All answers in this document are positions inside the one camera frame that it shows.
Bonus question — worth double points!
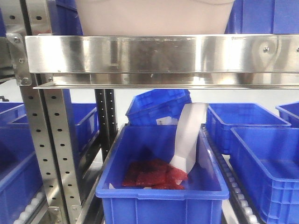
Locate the perforated steel shelf upright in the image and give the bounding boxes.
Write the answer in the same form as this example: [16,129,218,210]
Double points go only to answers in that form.
[0,0,83,224]

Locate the red mesh packets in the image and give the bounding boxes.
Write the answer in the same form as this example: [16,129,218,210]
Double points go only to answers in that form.
[122,159,188,189]

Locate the tilted blue bin behind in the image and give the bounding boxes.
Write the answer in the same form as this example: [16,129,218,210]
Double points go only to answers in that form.
[126,89,192,126]

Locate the blue bin upper left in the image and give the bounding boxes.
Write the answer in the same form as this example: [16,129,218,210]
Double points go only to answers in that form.
[47,0,83,35]

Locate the blue bin with red packets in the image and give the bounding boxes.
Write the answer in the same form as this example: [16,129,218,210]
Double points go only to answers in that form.
[95,126,229,224]

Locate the blue bin left rear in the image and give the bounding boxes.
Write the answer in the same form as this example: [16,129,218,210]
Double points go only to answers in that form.
[5,103,99,153]

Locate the white plastic storage bin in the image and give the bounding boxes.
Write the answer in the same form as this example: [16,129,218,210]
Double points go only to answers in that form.
[76,0,234,36]

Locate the blue bin far right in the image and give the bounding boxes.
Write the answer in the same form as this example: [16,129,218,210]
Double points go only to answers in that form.
[276,101,299,128]

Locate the blue bin upper right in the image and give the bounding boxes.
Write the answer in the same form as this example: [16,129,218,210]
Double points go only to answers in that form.
[225,0,299,34]

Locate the blue bin right front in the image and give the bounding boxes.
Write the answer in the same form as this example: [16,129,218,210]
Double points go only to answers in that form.
[230,127,299,224]

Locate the steel shelf front rail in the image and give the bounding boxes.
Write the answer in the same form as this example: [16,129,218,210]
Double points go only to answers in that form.
[25,34,299,89]

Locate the black perforated rear upright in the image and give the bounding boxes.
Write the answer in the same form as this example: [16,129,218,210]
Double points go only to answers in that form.
[95,89,117,161]

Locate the blue bin right rear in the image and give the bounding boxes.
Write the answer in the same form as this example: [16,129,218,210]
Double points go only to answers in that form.
[206,103,291,154]

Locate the blue bin left front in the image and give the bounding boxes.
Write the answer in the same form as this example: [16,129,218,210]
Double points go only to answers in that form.
[0,128,43,224]

